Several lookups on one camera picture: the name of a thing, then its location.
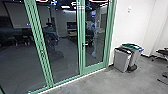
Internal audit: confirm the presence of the silver door lever handle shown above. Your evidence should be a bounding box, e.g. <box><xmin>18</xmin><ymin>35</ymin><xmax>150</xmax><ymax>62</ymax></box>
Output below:
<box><xmin>81</xmin><ymin>41</ymin><xmax>90</xmax><ymax>51</ymax></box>

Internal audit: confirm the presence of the green framed glass door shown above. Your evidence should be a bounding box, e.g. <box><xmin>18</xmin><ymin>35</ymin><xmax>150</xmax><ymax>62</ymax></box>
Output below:
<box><xmin>75</xmin><ymin>0</ymin><xmax>119</xmax><ymax>76</ymax></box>

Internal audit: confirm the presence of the grey trash bin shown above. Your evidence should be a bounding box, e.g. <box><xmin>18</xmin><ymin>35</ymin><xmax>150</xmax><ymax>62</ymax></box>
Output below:
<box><xmin>113</xmin><ymin>47</ymin><xmax>133</xmax><ymax>74</ymax></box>

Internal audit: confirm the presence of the green lidded trash bin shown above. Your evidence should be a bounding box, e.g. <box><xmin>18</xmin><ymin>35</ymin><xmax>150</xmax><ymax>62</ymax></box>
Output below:
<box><xmin>121</xmin><ymin>42</ymin><xmax>145</xmax><ymax>72</ymax></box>

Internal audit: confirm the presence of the black office stool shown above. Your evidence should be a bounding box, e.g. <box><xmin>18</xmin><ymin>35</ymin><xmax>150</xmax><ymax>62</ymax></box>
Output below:
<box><xmin>151</xmin><ymin>47</ymin><xmax>168</xmax><ymax>86</ymax></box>

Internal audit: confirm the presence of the green framed glass wall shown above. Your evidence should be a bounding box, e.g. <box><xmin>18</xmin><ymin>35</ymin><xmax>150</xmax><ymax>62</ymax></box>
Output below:
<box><xmin>0</xmin><ymin>0</ymin><xmax>84</xmax><ymax>94</ymax></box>

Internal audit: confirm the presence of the small white wall switch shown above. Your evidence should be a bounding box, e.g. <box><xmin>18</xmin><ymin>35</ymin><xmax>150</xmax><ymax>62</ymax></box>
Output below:
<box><xmin>126</xmin><ymin>6</ymin><xmax>132</xmax><ymax>14</ymax></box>

